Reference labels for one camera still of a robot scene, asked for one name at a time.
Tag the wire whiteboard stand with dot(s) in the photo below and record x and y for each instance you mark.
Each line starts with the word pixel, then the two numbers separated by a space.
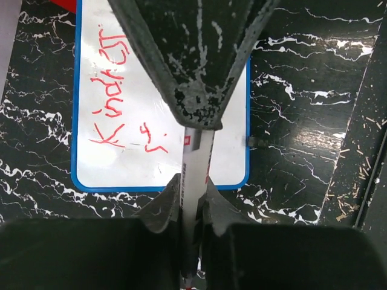
pixel 259 143

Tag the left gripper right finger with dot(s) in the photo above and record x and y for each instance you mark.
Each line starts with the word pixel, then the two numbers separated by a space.
pixel 239 253

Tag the blue framed whiteboard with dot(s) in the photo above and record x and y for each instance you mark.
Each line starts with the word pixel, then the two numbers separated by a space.
pixel 125 137

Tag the red capped whiteboard marker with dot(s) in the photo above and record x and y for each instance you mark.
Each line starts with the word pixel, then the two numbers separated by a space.
pixel 197 153

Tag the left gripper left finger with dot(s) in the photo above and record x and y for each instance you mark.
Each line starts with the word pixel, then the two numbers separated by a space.
pixel 138 252

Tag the red plastic shopping basket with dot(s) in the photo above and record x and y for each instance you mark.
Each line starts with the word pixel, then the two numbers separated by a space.
pixel 69 5

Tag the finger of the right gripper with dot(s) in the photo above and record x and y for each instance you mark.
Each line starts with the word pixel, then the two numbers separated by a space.
pixel 193 51

